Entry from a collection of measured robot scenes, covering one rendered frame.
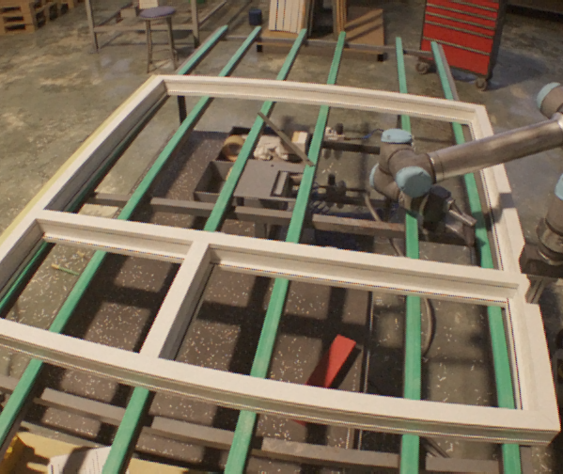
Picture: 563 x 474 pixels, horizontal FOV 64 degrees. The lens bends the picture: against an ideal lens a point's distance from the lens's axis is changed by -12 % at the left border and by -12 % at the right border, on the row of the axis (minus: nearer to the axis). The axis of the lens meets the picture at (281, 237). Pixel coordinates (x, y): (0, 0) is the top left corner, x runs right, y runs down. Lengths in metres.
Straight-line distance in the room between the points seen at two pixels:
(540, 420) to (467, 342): 1.36
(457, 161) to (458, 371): 1.15
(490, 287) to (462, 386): 0.99
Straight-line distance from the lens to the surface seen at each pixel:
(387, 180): 1.52
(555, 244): 1.14
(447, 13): 4.80
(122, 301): 1.70
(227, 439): 1.09
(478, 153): 1.42
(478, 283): 1.32
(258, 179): 1.68
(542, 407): 1.11
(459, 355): 2.35
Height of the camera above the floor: 1.79
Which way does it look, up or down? 40 degrees down
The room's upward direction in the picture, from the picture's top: straight up
